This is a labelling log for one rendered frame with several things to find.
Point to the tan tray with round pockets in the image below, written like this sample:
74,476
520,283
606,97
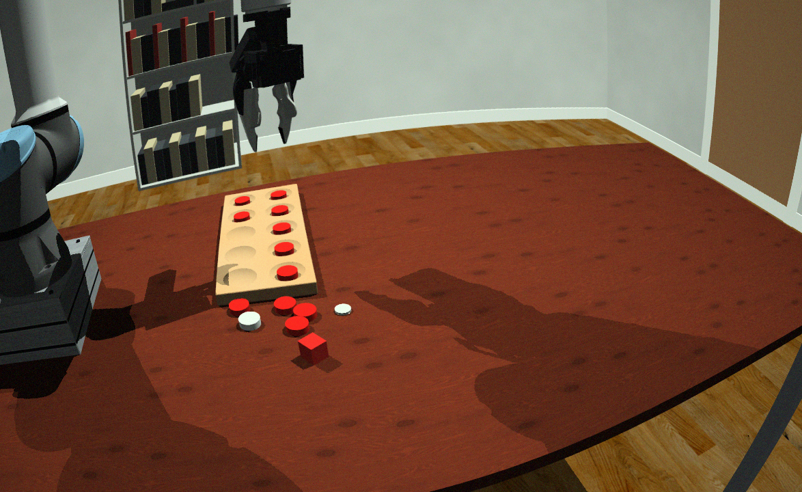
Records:
247,259

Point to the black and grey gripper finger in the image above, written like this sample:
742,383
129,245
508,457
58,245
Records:
246,100
286,108

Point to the red cube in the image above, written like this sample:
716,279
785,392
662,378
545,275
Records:
313,348

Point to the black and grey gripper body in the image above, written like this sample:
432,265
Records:
279,62

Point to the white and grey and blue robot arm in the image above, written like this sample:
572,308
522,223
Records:
41,150

